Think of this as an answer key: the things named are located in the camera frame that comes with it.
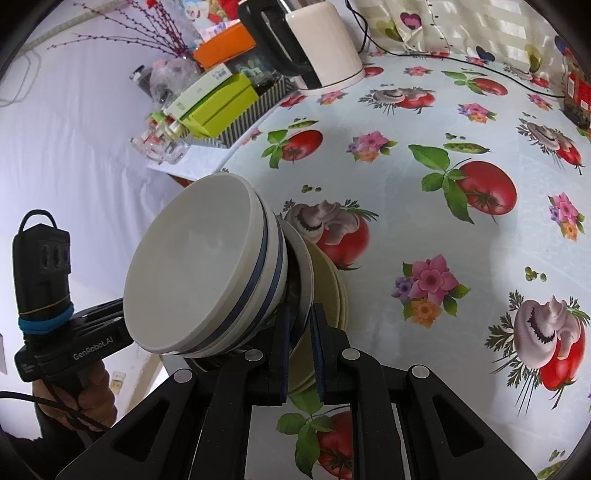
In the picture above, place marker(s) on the white and green box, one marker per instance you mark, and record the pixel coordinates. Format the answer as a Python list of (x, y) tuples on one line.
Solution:
[(198, 90)]

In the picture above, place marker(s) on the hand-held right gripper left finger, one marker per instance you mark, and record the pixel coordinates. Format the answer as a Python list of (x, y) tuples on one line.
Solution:
[(285, 360)]

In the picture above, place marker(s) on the person's left hand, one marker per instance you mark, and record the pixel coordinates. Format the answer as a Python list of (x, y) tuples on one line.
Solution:
[(99, 392)]

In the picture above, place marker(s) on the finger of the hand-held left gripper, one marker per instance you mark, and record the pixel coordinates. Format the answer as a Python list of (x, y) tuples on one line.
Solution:
[(99, 311), (101, 327)]

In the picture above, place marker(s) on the striped tray box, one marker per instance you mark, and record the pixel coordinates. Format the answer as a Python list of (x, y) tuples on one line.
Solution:
[(249, 120)]

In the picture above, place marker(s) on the cream electric kettle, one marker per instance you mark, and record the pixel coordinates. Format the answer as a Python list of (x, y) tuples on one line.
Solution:
[(323, 41)]

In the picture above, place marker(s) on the red packet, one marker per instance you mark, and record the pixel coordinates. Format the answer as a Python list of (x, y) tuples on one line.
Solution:
[(231, 5)]

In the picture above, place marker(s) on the dark bottle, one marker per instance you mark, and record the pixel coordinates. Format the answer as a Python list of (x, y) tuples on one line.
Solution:
[(143, 81)]

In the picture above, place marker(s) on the colourful cartoon box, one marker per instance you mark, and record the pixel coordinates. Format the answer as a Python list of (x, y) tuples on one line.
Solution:
[(198, 14)]

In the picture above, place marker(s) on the white bowl with blue stripe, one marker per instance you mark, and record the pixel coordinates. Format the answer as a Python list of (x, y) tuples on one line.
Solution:
[(194, 267), (276, 244)]

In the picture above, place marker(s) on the dark printed box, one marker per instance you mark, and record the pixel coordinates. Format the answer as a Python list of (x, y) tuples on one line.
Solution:
[(251, 69)]

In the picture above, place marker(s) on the white kettle base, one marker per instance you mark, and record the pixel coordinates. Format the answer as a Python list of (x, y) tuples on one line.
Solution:
[(341, 83)]

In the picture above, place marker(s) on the clear plastic bag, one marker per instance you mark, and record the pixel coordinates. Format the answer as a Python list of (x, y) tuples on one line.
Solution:
[(173, 76)]

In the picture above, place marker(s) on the orange box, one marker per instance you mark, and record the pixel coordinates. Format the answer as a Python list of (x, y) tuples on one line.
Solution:
[(221, 46)]

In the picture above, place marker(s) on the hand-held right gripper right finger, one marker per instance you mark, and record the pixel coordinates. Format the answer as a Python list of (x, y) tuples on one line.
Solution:
[(318, 360)]

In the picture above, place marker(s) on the cluster of small bottles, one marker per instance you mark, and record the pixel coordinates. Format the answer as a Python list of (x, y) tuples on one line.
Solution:
[(157, 138)]

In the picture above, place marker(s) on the purple decorative branches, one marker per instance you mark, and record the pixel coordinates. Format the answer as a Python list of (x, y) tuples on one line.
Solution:
[(178, 46)]

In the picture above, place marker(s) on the steel bowl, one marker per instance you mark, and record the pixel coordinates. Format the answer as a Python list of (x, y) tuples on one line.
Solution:
[(305, 272)]

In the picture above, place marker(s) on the person's left forearm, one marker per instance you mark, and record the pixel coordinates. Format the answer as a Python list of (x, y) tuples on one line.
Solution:
[(55, 447)]

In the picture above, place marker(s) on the cream curtain with hearts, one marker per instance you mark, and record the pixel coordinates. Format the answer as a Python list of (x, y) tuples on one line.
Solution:
[(461, 27)]

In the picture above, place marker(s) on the chili sauce jar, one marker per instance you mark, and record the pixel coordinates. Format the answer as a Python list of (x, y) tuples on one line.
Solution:
[(579, 92)]

